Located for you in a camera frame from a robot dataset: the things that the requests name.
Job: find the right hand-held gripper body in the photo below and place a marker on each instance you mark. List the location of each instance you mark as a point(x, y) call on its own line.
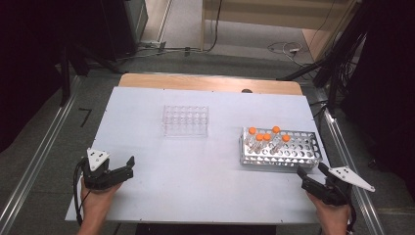
point(332, 192)

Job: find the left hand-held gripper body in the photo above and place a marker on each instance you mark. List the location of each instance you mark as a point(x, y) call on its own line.
point(98, 178)

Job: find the perforated metal tube rack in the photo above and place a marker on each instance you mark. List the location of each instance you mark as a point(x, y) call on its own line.
point(303, 156)

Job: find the orange-capped clear test tube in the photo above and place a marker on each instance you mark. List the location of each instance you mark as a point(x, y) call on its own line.
point(276, 130)
point(259, 137)
point(267, 137)
point(285, 138)
point(252, 131)

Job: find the clear acrylic tube rack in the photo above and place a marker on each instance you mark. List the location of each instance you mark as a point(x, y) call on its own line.
point(186, 125)

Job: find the person's right hand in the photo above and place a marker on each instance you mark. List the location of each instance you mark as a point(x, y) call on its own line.
point(332, 217)

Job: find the person's left hand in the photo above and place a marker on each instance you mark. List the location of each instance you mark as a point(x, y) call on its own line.
point(96, 205)

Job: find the wooden table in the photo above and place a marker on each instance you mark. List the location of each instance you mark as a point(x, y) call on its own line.
point(195, 83)

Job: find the black metal stand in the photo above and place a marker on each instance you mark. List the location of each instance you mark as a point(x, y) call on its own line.
point(65, 78)

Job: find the black tripod stand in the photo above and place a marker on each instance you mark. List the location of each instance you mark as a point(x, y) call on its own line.
point(332, 65)

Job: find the black cabinet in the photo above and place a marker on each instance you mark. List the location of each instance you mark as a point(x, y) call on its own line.
point(130, 26)

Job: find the beige wooden furniture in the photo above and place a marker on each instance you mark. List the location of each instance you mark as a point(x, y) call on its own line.
point(261, 14)

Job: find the aluminium floor rail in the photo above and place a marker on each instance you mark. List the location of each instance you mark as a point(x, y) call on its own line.
point(39, 153)
point(345, 156)

